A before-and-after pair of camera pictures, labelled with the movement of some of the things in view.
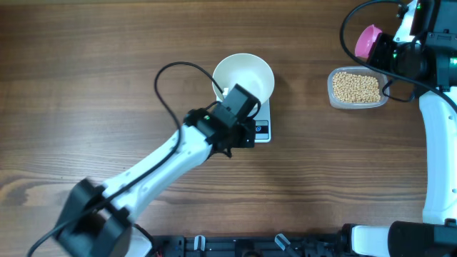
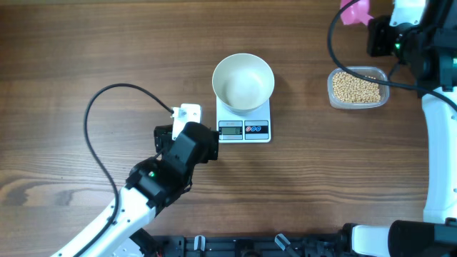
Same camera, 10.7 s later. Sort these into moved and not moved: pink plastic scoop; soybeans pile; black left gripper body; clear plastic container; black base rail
Moved: pink plastic scoop; black left gripper body
Not moved: soybeans pile; clear plastic container; black base rail
